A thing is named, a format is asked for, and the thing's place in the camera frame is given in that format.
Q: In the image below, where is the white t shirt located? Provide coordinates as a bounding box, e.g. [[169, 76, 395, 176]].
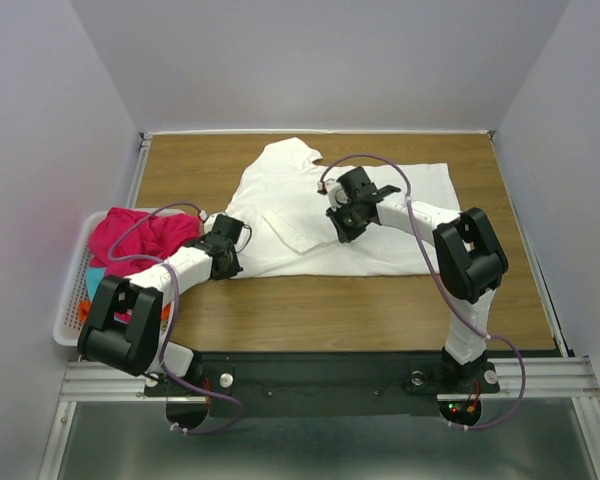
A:
[[225, 138, 438, 278]]

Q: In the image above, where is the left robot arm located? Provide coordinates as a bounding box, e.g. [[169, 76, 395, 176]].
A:
[[77, 214, 250, 394]]

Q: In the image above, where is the white plastic laundry basket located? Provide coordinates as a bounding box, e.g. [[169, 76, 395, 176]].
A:
[[52, 207, 190, 348]]

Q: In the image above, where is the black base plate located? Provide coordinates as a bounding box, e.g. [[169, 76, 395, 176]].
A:
[[144, 349, 501, 419]]

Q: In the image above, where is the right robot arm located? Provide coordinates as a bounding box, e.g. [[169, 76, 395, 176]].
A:
[[318, 167, 509, 390]]

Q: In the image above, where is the cyan t shirt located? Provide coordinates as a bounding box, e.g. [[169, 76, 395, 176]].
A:
[[85, 266, 106, 300]]

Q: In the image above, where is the orange t shirt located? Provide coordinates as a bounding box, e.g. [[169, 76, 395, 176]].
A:
[[78, 300, 171, 325]]

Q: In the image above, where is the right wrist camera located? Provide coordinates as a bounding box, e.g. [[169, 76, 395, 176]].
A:
[[318, 178, 349, 210]]

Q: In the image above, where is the pink t shirt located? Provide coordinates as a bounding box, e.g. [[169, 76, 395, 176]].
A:
[[88, 207, 200, 277]]

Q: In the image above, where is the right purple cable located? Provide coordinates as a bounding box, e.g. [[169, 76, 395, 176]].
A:
[[318, 153, 527, 431]]

